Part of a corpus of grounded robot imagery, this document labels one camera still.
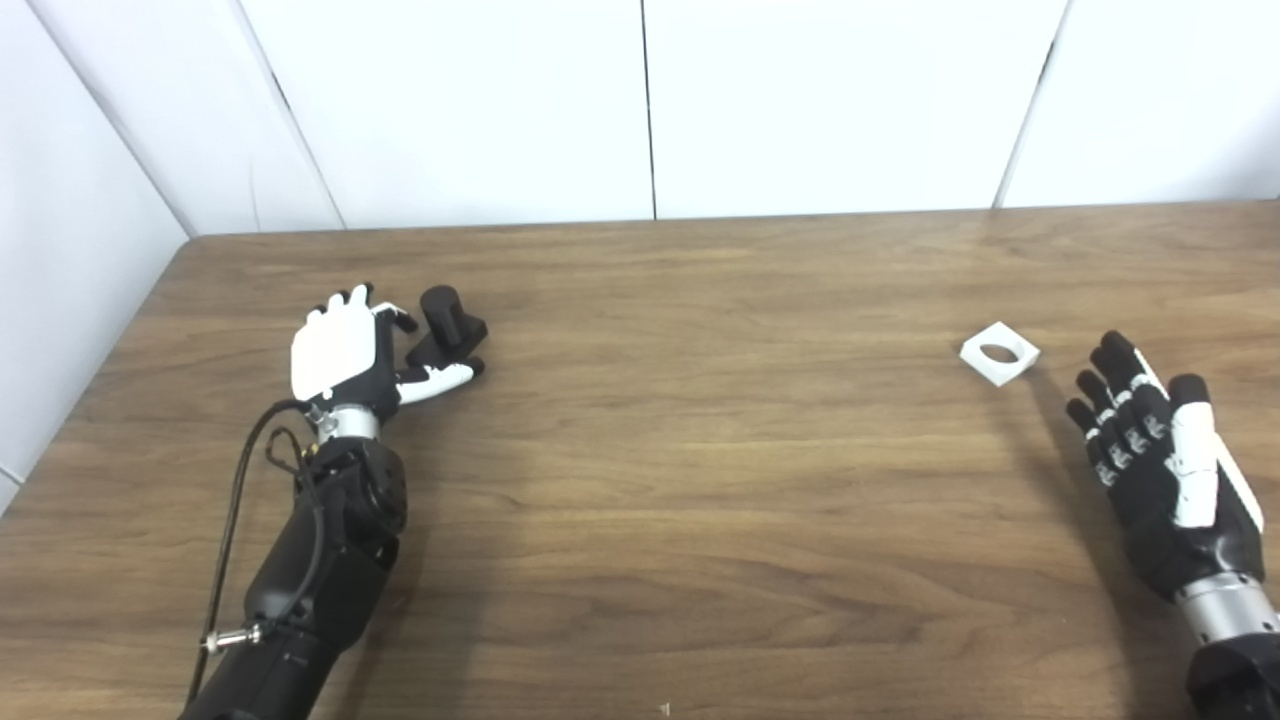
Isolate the white and black right hand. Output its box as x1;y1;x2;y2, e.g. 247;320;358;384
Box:
1065;330;1266;604

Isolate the white and black left hand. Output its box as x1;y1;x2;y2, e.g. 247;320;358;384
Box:
290;283;487;413

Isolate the black peg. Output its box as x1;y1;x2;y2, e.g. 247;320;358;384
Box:
405;286;490;376

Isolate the white square piece with hole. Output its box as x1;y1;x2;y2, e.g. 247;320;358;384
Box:
959;321;1041;387

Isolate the thick black left wrist cable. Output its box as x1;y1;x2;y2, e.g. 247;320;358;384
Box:
185;398;316;706

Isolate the thin left arm wire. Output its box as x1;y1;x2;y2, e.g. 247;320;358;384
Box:
203;428;329;653

